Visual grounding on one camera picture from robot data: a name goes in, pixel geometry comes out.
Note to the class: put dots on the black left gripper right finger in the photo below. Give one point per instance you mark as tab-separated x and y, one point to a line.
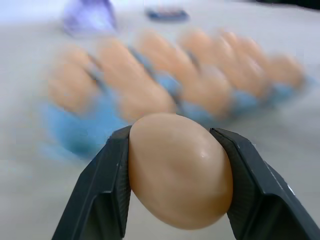
257	190

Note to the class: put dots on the purple translucent object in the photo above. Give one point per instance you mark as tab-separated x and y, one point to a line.
88	17

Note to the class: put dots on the beige egg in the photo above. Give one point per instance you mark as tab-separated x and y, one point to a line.
286	71
146	100
250	77
208	92
113	53
76	57
177	170
71	87
240	44
197	41
153	46

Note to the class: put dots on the blue egg carton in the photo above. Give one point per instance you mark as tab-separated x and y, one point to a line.
80	130

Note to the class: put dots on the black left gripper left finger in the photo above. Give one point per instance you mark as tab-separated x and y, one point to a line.
100	190

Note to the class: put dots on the dark flat rectangular object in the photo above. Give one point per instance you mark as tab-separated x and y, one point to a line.
166	14

